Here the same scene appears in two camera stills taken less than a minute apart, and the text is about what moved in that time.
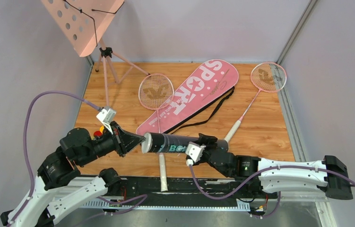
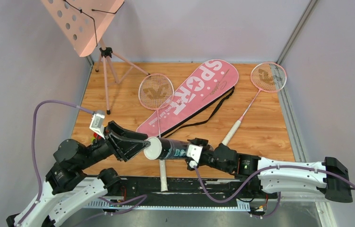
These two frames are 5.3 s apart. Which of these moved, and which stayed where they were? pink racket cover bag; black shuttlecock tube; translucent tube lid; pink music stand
Moved: translucent tube lid; black shuttlecock tube
Stayed: pink music stand; pink racket cover bag
